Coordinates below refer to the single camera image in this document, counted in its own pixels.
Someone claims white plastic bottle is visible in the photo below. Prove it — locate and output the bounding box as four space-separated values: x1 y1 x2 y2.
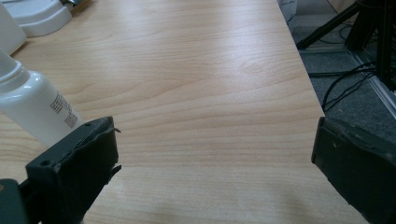
0 48 84 148

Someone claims white container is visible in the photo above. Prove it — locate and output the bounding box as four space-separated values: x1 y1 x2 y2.
0 3 28 56

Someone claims black tripod stand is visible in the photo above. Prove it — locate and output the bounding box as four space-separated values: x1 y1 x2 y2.
296 0 396 91

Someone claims black cable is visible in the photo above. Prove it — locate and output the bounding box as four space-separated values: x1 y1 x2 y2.
307 62 379 112

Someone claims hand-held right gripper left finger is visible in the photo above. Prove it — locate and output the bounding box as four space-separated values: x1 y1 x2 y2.
25 116 122 224

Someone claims metal floor rail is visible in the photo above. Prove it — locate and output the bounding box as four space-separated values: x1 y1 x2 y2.
348 49 396 120

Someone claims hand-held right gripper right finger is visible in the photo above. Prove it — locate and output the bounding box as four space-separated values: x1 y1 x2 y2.
311 116 396 224

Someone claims white plastic base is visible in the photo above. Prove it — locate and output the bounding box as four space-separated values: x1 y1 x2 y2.
3 0 74 39

